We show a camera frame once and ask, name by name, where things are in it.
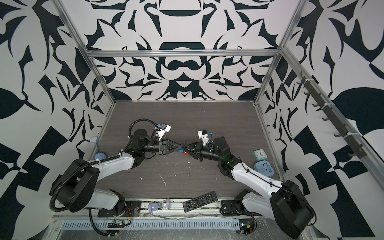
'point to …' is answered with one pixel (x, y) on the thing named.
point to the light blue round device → (264, 168)
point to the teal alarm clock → (260, 155)
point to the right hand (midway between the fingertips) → (183, 149)
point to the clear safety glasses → (153, 207)
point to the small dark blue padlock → (181, 150)
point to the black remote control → (200, 201)
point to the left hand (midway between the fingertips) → (182, 145)
